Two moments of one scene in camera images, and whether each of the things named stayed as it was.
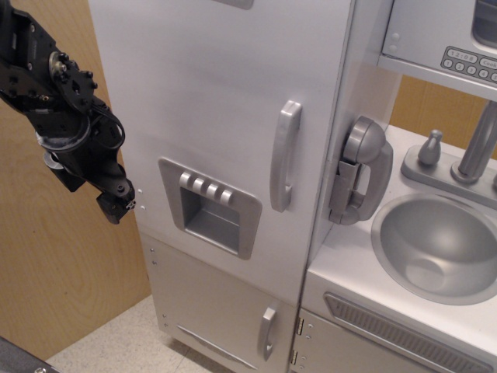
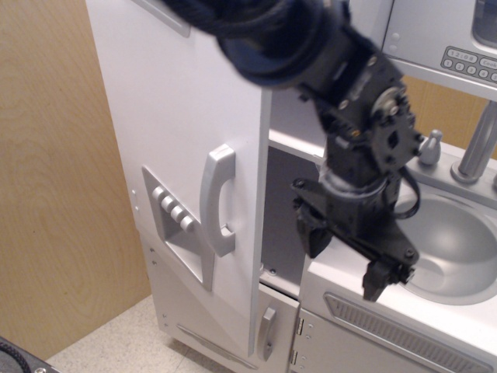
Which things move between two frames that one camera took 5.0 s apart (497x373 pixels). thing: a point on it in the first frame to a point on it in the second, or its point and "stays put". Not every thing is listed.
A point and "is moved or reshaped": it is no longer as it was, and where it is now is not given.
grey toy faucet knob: x=429 y=151 stays put
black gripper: x=90 y=155 to x=359 y=213
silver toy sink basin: x=438 y=249 stays put
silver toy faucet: x=480 y=148 stays put
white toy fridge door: x=230 y=109 is moved or reshaped
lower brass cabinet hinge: x=294 y=357 stays put
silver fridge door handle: x=283 y=155 to x=220 y=168
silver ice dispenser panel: x=222 y=214 to x=182 y=231
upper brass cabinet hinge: x=300 y=324 stays put
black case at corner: x=13 y=359 stays put
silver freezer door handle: x=267 y=325 stays put
